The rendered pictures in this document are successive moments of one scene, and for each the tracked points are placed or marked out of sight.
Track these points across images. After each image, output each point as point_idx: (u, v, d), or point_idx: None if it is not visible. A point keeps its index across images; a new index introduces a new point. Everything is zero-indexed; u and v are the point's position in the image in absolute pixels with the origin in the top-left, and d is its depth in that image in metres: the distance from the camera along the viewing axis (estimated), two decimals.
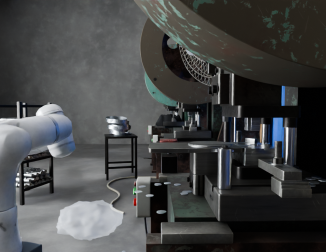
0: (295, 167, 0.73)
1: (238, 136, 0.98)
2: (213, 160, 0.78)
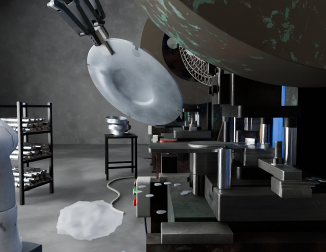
0: (295, 167, 0.73)
1: (238, 136, 0.98)
2: (213, 160, 0.78)
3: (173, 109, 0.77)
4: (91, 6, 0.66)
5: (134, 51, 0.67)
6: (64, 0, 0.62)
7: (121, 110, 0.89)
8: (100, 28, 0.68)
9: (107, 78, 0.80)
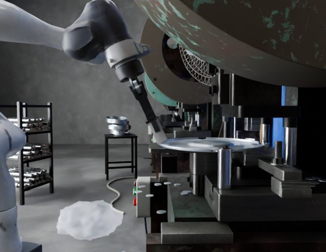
0: (295, 167, 0.73)
1: (238, 136, 0.98)
2: (213, 160, 0.78)
3: None
4: None
5: None
6: None
7: (193, 140, 0.96)
8: (148, 123, 0.81)
9: (181, 143, 0.84)
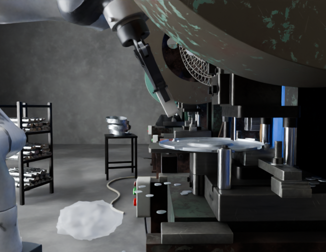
0: (295, 167, 0.73)
1: (238, 136, 0.98)
2: (213, 160, 0.78)
3: None
4: (148, 73, 0.69)
5: None
6: None
7: (191, 150, 0.71)
8: (156, 92, 0.71)
9: (232, 147, 0.76)
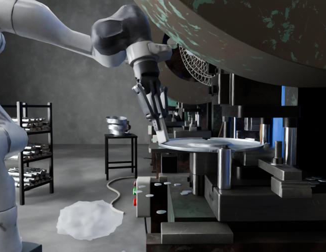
0: (295, 167, 0.73)
1: (238, 136, 0.98)
2: (213, 160, 0.78)
3: None
4: None
5: None
6: None
7: (254, 144, 0.84)
8: None
9: None
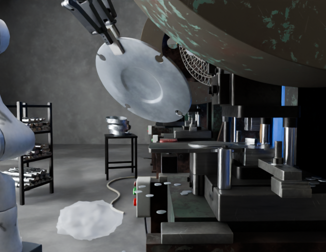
0: (295, 167, 0.73)
1: (238, 136, 0.98)
2: (213, 160, 0.78)
3: None
4: (103, 5, 0.66)
5: None
6: None
7: (175, 118, 0.83)
8: (112, 27, 0.69)
9: (137, 102, 0.86)
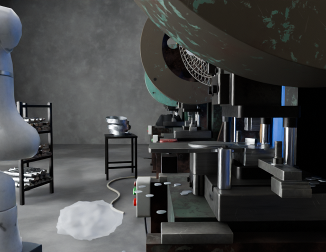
0: (295, 167, 0.73)
1: (238, 136, 0.98)
2: (213, 160, 0.78)
3: None
4: None
5: None
6: None
7: None
8: None
9: None
